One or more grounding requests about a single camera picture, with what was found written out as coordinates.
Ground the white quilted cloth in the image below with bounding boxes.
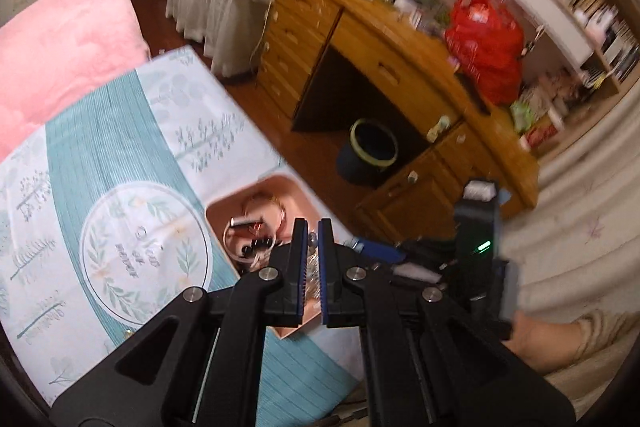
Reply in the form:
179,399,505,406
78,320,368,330
500,92,640,418

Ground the pink pillow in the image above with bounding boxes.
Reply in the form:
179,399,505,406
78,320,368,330
0,0,151,162

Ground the pink plastic tray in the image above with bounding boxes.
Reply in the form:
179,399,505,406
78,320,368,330
205,175,351,340

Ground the teal striped leaf tablecloth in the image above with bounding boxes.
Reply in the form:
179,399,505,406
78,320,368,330
0,46,366,408

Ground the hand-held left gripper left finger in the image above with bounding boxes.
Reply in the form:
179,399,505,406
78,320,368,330
50,218,308,427

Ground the red string bracelet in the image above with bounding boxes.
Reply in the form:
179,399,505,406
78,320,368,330
242,192,288,233

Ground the black bead bracelet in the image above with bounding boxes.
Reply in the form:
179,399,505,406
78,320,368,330
240,238,281,258

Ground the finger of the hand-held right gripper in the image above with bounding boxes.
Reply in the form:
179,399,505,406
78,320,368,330
350,237,456,270

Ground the dark round wastebasket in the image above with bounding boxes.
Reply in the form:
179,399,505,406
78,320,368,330
336,118,398,185

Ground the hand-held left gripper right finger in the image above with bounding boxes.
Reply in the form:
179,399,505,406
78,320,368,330
317,218,573,427

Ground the person's right forearm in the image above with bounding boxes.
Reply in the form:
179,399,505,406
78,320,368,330
510,309,636,375

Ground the wooden desk with drawers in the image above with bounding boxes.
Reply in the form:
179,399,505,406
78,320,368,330
257,0,541,233

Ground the red plastic bag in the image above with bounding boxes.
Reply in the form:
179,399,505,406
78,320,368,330
444,0,526,105

